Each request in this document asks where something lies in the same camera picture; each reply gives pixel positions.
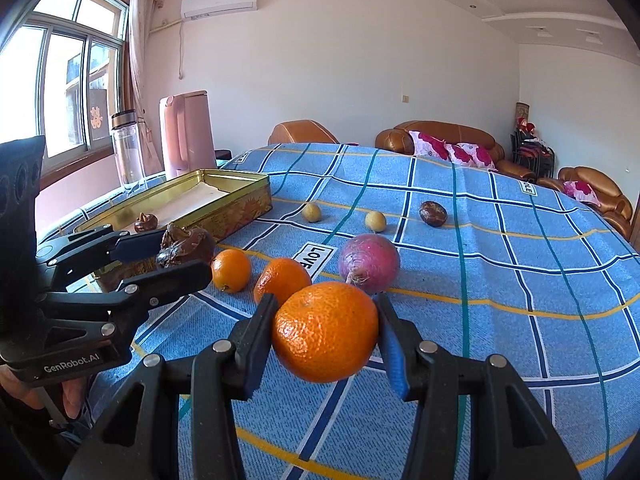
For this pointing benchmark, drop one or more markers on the small yellow fruit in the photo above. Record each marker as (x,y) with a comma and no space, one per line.
(311,211)
(375,221)

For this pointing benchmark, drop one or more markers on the gold tin box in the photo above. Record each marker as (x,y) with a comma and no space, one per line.
(235,210)

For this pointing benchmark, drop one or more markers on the medium orange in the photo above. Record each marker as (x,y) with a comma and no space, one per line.
(280,277)

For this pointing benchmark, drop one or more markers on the pink kettle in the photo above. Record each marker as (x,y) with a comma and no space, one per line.
(187,135)

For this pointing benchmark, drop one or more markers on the large orange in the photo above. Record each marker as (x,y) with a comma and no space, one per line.
(325,332)

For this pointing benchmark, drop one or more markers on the brown leather sofa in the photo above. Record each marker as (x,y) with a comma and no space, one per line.
(470,135)

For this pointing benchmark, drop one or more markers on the clear bottle with black lid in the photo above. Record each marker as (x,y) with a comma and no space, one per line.
(127,152)

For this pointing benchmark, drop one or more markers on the red round radish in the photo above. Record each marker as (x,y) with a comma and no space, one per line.
(370,260)

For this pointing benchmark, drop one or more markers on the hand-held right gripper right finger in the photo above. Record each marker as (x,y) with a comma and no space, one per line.
(395,355)

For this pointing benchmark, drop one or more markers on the person's left hand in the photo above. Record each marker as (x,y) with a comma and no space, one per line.
(73,400)

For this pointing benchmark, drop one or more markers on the brown woven vase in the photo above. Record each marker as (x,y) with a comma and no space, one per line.
(522,110)

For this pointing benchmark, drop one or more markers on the red window sticker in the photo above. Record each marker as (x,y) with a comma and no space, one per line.
(95,117)

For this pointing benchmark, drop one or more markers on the small orange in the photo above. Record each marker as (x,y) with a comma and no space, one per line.
(231,270)

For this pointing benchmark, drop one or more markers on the dark stool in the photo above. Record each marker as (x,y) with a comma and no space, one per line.
(223,155)

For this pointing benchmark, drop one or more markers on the brown leather armchair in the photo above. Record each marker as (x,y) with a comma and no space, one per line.
(300,132)
(607,200)

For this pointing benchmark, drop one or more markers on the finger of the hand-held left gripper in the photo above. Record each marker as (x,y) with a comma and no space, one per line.
(175,277)
(140,247)

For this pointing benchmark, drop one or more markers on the white air conditioner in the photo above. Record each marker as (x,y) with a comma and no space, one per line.
(219,2)

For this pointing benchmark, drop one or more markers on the dark brown fruit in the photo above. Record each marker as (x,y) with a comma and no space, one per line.
(146,223)
(432,213)
(192,245)

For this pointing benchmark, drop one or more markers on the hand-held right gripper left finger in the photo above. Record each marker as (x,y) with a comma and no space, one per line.
(260,345)

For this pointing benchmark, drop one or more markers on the blue checkered tablecloth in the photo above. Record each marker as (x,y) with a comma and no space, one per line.
(500,270)

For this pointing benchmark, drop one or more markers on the stack of dark chairs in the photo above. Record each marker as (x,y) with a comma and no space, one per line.
(532,155)

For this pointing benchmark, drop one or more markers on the pink curtain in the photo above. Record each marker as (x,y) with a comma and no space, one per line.
(140,60)

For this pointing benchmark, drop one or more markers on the window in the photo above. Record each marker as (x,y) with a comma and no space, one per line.
(65,60)

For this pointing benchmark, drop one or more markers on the floral pillow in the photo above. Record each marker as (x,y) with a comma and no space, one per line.
(470,156)
(581,191)
(430,145)

